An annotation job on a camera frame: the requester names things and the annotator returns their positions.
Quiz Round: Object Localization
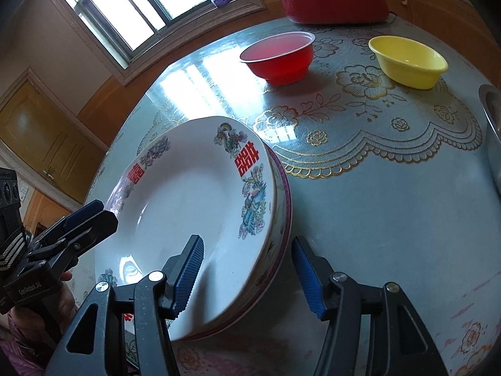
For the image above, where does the white plate with purple flowers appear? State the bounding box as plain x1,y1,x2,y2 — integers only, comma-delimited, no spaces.
106,147,294,341

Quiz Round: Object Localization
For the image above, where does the yellow plastic bowl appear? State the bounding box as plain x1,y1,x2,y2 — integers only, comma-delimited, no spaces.
368,35,449,90

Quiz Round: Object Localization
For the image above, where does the stainless steel bowl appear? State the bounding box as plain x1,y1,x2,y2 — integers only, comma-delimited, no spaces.
478,84,501,196

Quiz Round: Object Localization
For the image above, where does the person's left hand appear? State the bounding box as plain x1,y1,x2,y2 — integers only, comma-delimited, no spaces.
55,271,78,335

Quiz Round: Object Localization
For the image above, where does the wooden door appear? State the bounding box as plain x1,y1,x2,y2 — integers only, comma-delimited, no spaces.
0,68,108,204

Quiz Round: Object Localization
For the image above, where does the person's left forearm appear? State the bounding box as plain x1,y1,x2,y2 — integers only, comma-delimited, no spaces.
0,307,59,376

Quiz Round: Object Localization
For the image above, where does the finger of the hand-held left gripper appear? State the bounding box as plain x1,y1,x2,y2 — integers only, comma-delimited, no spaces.
37,200,106,245
23,209,119,280

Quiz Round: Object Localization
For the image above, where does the window with white frame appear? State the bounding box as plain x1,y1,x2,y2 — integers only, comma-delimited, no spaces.
49,0,265,87

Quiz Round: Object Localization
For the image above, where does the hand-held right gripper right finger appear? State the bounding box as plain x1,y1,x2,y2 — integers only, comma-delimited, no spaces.
291,236,449,376

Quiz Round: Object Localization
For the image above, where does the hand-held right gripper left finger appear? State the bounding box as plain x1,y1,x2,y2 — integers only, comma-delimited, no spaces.
43,234,205,376

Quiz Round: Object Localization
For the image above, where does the red plastic bowl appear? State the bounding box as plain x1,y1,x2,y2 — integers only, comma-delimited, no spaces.
240,31,316,86

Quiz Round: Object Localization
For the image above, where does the white plate with red characters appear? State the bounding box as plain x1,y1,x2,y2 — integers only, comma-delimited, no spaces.
96,115,280,341
172,153,284,339

